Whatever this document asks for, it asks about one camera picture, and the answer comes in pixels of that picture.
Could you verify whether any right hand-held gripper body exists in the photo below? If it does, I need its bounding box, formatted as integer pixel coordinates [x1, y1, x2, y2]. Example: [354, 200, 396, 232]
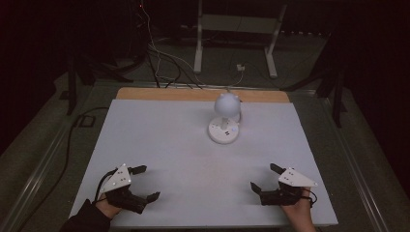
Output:
[259, 166, 319, 207]

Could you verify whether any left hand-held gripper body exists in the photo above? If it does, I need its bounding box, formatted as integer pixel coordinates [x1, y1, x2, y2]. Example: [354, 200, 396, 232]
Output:
[100, 162, 150, 216]

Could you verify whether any person's left hand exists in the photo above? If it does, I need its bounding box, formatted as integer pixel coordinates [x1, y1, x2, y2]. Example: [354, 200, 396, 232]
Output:
[94, 192, 124, 220]

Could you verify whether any person's right hand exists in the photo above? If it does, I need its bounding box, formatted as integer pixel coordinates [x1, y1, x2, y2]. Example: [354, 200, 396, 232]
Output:
[279, 187, 318, 232]

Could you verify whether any white table cover sheet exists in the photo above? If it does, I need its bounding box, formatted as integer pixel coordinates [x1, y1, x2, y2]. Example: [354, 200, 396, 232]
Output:
[69, 98, 339, 228]

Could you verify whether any black square floor plate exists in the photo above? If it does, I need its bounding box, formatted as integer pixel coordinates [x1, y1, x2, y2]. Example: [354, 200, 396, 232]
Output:
[76, 114, 97, 129]

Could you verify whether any wooden table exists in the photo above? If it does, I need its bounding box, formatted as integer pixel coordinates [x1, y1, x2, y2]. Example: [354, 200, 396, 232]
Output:
[115, 87, 291, 104]

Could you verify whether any white round desk lamp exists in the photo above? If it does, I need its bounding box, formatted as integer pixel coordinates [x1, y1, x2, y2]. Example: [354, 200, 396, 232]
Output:
[207, 91, 243, 145]

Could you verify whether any black tripod stand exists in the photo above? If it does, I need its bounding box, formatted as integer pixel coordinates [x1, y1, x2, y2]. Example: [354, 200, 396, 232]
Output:
[59, 52, 133, 117]

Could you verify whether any white metal stand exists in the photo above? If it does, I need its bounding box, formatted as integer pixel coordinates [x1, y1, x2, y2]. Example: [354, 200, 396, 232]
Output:
[192, 0, 289, 79]

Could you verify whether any left hand-held gripper black cable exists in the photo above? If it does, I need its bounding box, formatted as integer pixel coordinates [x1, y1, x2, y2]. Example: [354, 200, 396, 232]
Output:
[94, 167, 120, 205]

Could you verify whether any hand-held gripper black cable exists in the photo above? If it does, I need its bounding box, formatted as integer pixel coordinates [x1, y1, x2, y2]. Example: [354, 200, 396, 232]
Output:
[94, 167, 120, 205]
[300, 188, 319, 208]

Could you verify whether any right hand-held gripper black cable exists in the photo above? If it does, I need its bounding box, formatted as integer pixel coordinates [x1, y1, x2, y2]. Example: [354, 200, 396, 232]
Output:
[300, 188, 319, 208]

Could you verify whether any long black floor cable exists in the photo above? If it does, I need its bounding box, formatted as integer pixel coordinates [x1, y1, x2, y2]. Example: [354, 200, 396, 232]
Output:
[15, 106, 110, 232]

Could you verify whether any metal frame rail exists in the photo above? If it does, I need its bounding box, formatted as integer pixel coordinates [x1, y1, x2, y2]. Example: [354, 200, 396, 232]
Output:
[317, 93, 393, 232]
[0, 81, 98, 232]

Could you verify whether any white lamp cable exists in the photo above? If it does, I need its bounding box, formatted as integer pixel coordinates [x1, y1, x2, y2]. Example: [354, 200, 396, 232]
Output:
[224, 69, 247, 124]

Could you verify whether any bundle of black cables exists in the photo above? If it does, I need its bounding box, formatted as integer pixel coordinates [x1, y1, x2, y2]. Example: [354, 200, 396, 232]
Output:
[145, 47, 203, 90]

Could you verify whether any thin white cable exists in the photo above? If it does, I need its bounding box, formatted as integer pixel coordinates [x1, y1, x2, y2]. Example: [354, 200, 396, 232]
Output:
[138, 1, 207, 90]

